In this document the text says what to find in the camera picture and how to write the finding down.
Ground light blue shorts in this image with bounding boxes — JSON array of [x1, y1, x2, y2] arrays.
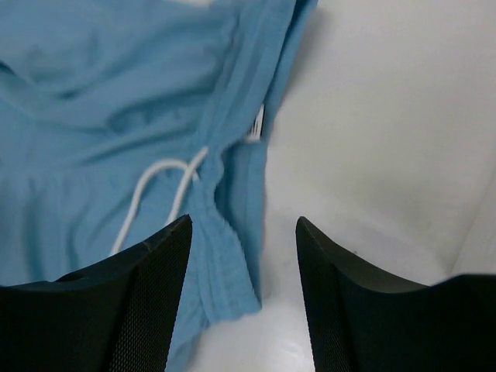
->
[[1, 1, 315, 371]]

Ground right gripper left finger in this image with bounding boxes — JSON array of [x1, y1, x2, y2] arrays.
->
[[1, 215, 192, 372]]

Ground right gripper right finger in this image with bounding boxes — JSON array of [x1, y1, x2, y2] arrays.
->
[[295, 217, 495, 371]]

